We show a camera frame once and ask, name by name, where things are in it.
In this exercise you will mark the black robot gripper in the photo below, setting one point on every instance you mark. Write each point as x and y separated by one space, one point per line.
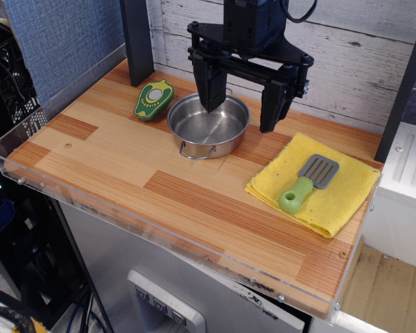
250 44

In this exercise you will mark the small stainless steel pan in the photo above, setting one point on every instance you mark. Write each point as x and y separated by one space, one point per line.
202 135

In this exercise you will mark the green toy avocado half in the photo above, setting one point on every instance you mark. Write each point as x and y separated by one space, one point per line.
153 98

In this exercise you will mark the grey green toy spatula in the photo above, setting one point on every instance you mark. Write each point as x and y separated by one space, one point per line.
317 173

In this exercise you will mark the yellow folded cloth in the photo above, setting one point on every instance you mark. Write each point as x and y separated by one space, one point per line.
324 211

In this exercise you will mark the clear acrylic table guard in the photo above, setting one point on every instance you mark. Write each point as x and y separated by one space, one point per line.
97 157

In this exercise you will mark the stainless steel toy fridge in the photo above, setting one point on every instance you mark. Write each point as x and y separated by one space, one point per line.
109 253

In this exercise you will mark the black plastic crate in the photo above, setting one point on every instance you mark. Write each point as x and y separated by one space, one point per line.
17 93

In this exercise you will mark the dark left vertical post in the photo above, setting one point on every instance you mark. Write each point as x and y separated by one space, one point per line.
137 40

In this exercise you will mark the dark vertical post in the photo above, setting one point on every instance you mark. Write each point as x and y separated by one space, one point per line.
137 40
398 109

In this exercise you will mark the dark right vertical post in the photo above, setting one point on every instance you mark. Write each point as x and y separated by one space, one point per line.
398 109

